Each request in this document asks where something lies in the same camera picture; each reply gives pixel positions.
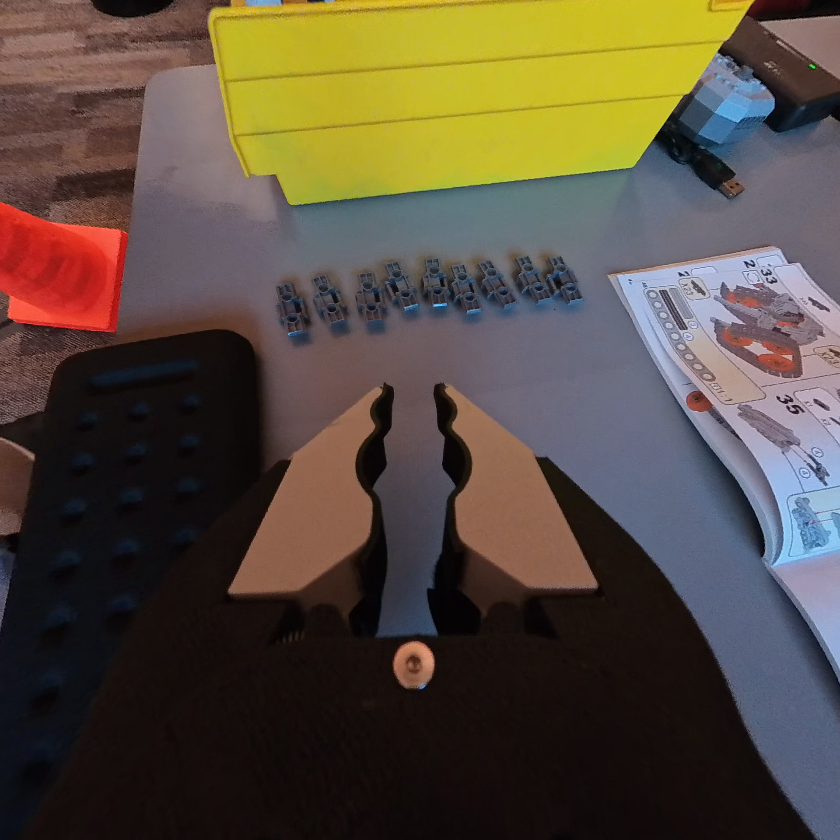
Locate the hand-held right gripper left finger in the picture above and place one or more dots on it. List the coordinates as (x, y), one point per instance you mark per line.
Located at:
(308, 525)

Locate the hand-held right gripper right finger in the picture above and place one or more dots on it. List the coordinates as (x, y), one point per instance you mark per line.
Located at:
(518, 525)

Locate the row of grey connector bricks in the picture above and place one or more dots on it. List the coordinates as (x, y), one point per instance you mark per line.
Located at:
(433, 289)

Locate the yellow storage bin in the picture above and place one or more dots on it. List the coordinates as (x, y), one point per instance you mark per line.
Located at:
(459, 111)

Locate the open instruction booklet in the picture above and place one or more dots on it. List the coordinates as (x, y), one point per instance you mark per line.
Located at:
(754, 394)

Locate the orange traffic cone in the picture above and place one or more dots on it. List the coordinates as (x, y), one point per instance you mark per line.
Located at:
(59, 275)

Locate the grey toy battery hub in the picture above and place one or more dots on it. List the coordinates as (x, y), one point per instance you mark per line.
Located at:
(728, 111)

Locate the black power adapter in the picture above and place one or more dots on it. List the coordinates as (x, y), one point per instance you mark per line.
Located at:
(787, 72)

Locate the black round-base stand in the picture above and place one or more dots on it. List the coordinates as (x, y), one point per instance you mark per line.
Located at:
(131, 6)

